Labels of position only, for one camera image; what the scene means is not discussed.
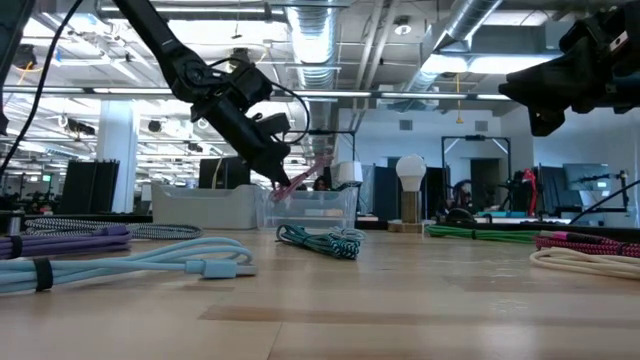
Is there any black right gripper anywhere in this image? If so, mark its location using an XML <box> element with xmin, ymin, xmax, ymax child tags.
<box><xmin>498</xmin><ymin>2</ymin><xmax>640</xmax><ymax>138</ymax></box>

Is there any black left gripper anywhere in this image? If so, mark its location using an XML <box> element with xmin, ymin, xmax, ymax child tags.
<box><xmin>202</xmin><ymin>94</ymin><xmax>293</xmax><ymax>188</ymax></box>

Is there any pink cable bundle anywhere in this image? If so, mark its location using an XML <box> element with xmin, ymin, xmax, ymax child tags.
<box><xmin>269</xmin><ymin>154</ymin><xmax>334</xmax><ymax>204</ymax></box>

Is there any teal black braided cable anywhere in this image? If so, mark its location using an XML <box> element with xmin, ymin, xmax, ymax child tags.
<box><xmin>275</xmin><ymin>223</ymin><xmax>362</xmax><ymax>261</ymax></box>

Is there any pale whitish blue cable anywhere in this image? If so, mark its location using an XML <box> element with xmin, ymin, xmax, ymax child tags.
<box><xmin>327</xmin><ymin>225</ymin><xmax>368</xmax><ymax>245</ymax></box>

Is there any light blue cable bundle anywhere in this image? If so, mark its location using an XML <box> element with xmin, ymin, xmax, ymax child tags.
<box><xmin>0</xmin><ymin>236</ymin><xmax>260</xmax><ymax>295</ymax></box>

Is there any black white braided cable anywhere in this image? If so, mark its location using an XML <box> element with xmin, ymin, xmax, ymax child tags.
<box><xmin>23</xmin><ymin>217</ymin><xmax>205</xmax><ymax>241</ymax></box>

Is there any green cable bundle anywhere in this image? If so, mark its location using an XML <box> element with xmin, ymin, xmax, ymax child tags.
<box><xmin>424</xmin><ymin>224</ymin><xmax>541</xmax><ymax>245</ymax></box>

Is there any maroon braided cable bundle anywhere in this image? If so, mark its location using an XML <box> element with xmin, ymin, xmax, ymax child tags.
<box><xmin>533</xmin><ymin>229</ymin><xmax>640</xmax><ymax>260</ymax></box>

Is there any cream cable bundle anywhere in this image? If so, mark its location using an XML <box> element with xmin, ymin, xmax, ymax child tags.
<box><xmin>528</xmin><ymin>246</ymin><xmax>640</xmax><ymax>281</ymax></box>

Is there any purple braided cable bundle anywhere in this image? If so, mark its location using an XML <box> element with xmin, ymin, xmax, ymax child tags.
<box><xmin>0</xmin><ymin>223</ymin><xmax>134</xmax><ymax>261</ymax></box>

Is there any black monitor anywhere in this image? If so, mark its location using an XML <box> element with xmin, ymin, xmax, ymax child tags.
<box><xmin>198</xmin><ymin>156</ymin><xmax>253</xmax><ymax>190</ymax></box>

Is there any clear plastic bin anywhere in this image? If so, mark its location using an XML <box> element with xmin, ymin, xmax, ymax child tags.
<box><xmin>255</xmin><ymin>185</ymin><xmax>360</xmax><ymax>232</ymax></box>

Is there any white plastic bin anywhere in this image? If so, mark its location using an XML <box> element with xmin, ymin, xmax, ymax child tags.
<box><xmin>150</xmin><ymin>182</ymin><xmax>261</xmax><ymax>231</ymax></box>

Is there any red hanging object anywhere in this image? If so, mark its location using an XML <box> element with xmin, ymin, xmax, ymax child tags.
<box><xmin>521</xmin><ymin>167</ymin><xmax>539</xmax><ymax>204</ymax></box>

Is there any white lampshade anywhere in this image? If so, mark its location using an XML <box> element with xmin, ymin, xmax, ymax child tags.
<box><xmin>329</xmin><ymin>160</ymin><xmax>365</xmax><ymax>185</ymax></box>

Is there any grey monitor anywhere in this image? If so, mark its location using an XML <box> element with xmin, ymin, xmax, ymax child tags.
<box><xmin>562</xmin><ymin>162</ymin><xmax>612</xmax><ymax>193</ymax></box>

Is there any long ceiling light bar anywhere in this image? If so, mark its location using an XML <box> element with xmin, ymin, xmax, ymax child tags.
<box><xmin>0</xmin><ymin>85</ymin><xmax>514</xmax><ymax>101</ymax></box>

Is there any black chair back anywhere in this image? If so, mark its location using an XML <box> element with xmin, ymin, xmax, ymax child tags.
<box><xmin>444</xmin><ymin>207</ymin><xmax>479</xmax><ymax>225</ymax></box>

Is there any white bulb lamp brass base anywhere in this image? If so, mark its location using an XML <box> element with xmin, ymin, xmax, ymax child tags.
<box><xmin>387</xmin><ymin>153</ymin><xmax>438</xmax><ymax>235</ymax></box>

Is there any white building column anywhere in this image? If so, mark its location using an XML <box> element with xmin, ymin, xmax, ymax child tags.
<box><xmin>95</xmin><ymin>99</ymin><xmax>141</xmax><ymax>215</ymax></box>

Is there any black cabinet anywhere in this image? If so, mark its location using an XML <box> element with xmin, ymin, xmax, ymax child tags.
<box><xmin>58</xmin><ymin>159</ymin><xmax>121</xmax><ymax>216</ymax></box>

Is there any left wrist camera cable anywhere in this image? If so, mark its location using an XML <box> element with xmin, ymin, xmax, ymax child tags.
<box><xmin>209</xmin><ymin>55</ymin><xmax>311</xmax><ymax>146</ymax></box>

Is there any black frame stand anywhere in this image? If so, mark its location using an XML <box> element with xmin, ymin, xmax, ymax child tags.
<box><xmin>440</xmin><ymin>133</ymin><xmax>512</xmax><ymax>221</ymax></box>

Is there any yellow hanging cord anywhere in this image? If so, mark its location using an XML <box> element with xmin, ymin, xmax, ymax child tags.
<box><xmin>453</xmin><ymin>73</ymin><xmax>465</xmax><ymax>125</ymax></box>

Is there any black hanging cable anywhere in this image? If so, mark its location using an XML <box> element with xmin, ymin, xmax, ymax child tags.
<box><xmin>568</xmin><ymin>191</ymin><xmax>640</xmax><ymax>226</ymax></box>
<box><xmin>0</xmin><ymin>0</ymin><xmax>85</xmax><ymax>169</ymax></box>

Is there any black ceiling device yellow cable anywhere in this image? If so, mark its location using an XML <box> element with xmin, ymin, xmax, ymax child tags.
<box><xmin>227</xmin><ymin>46</ymin><xmax>256</xmax><ymax>66</ymax></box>
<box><xmin>10</xmin><ymin>43</ymin><xmax>40</xmax><ymax>86</ymax></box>

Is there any black table frame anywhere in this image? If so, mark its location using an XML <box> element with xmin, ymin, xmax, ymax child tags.
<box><xmin>0</xmin><ymin>212</ymin><xmax>640</xmax><ymax>245</ymax></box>

